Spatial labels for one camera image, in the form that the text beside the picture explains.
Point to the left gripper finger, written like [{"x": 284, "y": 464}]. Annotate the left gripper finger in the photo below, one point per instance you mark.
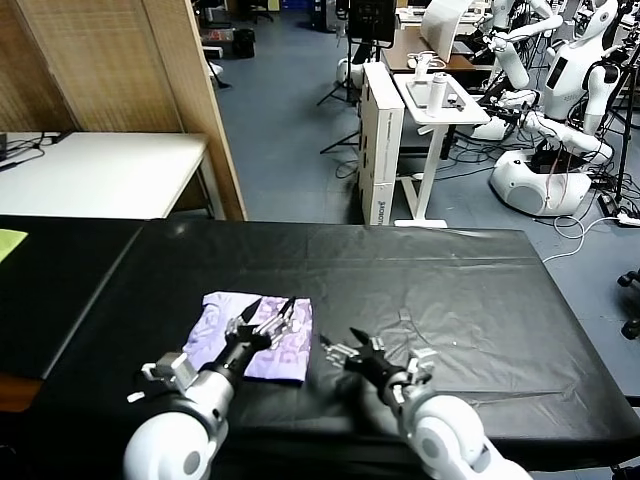
[
  {"x": 245, "y": 322},
  {"x": 275, "y": 330}
]

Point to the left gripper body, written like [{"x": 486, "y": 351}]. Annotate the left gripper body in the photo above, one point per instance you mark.
[{"x": 240, "y": 355}]

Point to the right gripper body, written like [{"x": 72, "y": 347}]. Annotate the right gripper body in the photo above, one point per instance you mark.
[{"x": 377, "y": 370}]

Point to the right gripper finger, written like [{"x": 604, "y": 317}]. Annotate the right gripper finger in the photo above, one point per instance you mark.
[
  {"x": 372, "y": 345},
  {"x": 342, "y": 356}
]

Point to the lavender t-shirt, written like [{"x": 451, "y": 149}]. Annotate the lavender t-shirt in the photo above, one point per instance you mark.
[{"x": 290, "y": 357}]

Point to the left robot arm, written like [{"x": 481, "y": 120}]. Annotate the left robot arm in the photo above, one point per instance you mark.
[{"x": 165, "y": 440}]

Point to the white robot forearm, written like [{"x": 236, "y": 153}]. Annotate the white robot forearm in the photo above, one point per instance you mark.
[{"x": 565, "y": 132}]

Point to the big white round robot base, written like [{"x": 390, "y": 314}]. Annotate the big white round robot base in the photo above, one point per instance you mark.
[{"x": 525, "y": 190}]

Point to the low white robot base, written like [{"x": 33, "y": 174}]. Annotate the low white robot base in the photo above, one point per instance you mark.
[{"x": 492, "y": 131}]

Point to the white robot with raised arm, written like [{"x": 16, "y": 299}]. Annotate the white robot with raised arm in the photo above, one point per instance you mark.
[{"x": 512, "y": 65}]

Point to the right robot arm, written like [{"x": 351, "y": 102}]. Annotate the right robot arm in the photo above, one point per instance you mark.
[{"x": 440, "y": 440}]

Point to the wide black table cover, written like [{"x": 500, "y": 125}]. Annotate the wide black table cover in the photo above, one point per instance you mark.
[{"x": 450, "y": 280}]

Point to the white standing desk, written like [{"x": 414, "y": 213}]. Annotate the white standing desk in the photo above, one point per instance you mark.
[{"x": 431, "y": 170}]

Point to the narrow black table cover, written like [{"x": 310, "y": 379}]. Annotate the narrow black table cover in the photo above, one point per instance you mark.
[{"x": 60, "y": 290}]

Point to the tall white cardboard box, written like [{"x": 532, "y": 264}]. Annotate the tall white cardboard box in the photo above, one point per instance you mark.
[{"x": 382, "y": 150}]

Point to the white table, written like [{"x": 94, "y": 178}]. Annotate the white table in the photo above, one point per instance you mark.
[{"x": 100, "y": 175}]

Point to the yellow-green cloth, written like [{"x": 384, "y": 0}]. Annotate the yellow-green cloth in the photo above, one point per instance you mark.
[{"x": 10, "y": 242}]

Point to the white bottle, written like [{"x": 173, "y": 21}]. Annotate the white bottle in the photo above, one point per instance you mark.
[{"x": 436, "y": 95}]

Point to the black office chair base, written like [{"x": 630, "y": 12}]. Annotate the black office chair base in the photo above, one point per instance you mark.
[{"x": 631, "y": 279}]

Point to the black power strip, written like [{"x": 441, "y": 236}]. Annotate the black power strip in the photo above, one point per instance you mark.
[{"x": 607, "y": 205}]

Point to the black trash bin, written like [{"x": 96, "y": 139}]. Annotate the black trash bin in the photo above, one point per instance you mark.
[{"x": 244, "y": 45}]

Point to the white desk gadget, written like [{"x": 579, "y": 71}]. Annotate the white desk gadget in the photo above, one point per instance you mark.
[{"x": 421, "y": 70}]

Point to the wooden folding screen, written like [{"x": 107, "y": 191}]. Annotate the wooden folding screen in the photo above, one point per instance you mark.
[{"x": 125, "y": 65}]

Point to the white power strip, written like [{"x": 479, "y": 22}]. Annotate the white power strip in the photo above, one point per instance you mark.
[{"x": 629, "y": 219}]

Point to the red patterned crate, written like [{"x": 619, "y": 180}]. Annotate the red patterned crate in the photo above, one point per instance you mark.
[{"x": 217, "y": 37}]

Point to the black monitor tripod stand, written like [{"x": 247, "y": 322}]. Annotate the black monitor tripod stand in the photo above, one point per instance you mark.
[{"x": 359, "y": 55}]

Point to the brown wooden desk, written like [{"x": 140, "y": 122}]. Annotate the brown wooden desk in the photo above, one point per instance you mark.
[{"x": 397, "y": 55}]

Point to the small black box device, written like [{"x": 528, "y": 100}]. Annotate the small black box device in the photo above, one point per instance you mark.
[{"x": 3, "y": 147}]

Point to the black office chair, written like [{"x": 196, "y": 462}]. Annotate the black office chair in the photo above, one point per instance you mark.
[{"x": 262, "y": 12}]

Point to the tall black tripod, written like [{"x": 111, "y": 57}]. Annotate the tall black tripod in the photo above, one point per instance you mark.
[{"x": 625, "y": 150}]

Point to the white curved shell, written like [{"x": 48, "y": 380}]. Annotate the white curved shell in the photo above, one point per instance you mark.
[{"x": 440, "y": 30}]

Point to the black monitor panel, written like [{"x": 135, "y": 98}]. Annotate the black monitor panel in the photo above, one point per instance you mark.
[{"x": 370, "y": 20}]

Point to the white humanoid robot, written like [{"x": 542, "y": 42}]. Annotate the white humanoid robot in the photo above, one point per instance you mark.
[{"x": 565, "y": 75}]

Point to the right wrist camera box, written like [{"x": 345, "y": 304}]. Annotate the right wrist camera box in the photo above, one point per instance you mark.
[{"x": 422, "y": 360}]

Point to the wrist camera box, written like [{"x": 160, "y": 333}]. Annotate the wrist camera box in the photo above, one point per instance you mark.
[
  {"x": 172, "y": 372},
  {"x": 422, "y": 360}
]

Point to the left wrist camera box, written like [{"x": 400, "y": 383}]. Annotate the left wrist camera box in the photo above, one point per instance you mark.
[{"x": 172, "y": 372}]

